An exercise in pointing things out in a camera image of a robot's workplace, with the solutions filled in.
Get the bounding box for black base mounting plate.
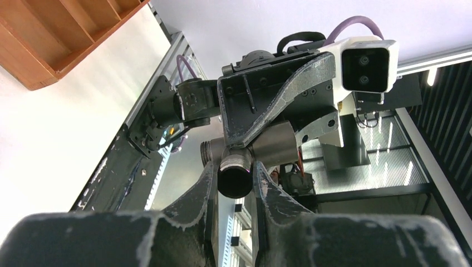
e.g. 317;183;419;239
71;125;163;212

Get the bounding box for dark metal faucet tee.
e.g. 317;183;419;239
200;121;298;199

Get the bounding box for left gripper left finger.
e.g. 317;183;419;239
1;162;216;266

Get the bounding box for orange compartment tray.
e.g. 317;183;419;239
1;0;148;91

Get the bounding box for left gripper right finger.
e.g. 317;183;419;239
252;161;470;266

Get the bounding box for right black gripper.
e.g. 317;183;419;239
217;50;342;148

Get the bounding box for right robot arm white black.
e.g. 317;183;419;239
129;50;339;155

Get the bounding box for white slotted cable duct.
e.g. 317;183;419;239
144;144;173;211

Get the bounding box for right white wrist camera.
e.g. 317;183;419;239
318;36;399;104

